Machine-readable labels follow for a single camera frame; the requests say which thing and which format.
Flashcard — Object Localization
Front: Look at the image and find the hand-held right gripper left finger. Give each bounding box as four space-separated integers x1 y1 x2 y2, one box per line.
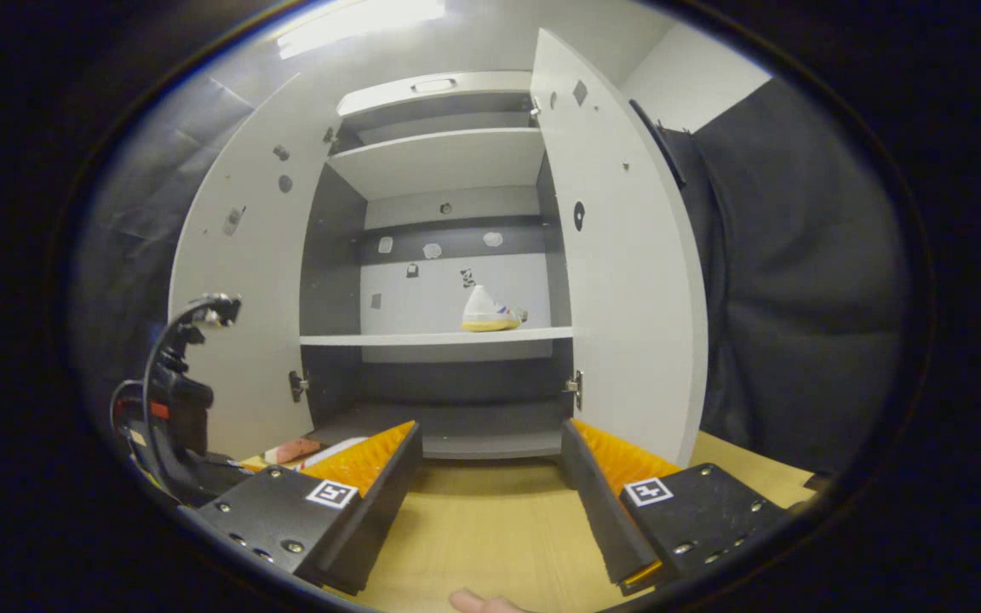
192 420 423 597

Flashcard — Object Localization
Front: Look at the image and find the white shoe cabinet door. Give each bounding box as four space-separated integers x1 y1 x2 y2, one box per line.
529 28 709 467
169 72 347 461

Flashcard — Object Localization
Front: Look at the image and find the white cabinet drawer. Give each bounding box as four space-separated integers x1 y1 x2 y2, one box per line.
336 71 534 117

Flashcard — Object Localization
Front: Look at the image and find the pink green plush toy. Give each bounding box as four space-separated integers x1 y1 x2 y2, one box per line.
262 438 323 466

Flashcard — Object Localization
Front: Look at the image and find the white shoe cabinet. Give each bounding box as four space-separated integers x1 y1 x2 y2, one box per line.
299 71 581 461

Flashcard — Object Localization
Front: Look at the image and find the black backdrop cloth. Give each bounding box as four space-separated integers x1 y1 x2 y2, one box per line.
627 77 913 478
73 77 253 478

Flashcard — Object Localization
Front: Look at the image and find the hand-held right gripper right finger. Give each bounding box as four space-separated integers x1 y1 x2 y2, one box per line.
560 418 789 597

